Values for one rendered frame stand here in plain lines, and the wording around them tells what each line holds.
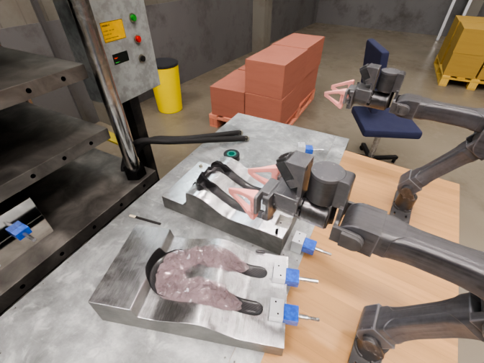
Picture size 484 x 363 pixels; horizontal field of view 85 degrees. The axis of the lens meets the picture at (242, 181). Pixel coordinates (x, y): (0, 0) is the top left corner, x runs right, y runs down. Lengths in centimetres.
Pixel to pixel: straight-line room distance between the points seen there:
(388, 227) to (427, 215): 77
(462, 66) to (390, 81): 448
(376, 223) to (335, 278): 46
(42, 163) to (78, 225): 27
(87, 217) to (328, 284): 93
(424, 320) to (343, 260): 39
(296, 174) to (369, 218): 15
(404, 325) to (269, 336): 30
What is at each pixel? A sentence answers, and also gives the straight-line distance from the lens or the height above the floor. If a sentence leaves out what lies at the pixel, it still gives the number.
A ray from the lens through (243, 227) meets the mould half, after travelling 92.
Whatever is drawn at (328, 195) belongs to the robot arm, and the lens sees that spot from 47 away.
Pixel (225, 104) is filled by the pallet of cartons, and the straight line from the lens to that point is 309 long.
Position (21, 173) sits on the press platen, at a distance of 112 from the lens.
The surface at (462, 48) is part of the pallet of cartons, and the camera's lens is 539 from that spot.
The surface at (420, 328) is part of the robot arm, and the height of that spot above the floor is 103.
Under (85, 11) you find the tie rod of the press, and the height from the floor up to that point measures 144.
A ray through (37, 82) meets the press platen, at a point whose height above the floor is 128.
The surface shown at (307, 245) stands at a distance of 94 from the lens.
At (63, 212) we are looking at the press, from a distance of 130.
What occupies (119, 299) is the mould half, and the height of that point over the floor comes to 91.
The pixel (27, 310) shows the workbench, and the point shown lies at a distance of 105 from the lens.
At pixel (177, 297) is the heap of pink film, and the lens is 78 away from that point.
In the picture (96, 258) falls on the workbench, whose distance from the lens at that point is 105.
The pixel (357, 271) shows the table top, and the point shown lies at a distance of 98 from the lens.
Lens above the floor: 158
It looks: 40 degrees down
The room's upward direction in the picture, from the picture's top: straight up
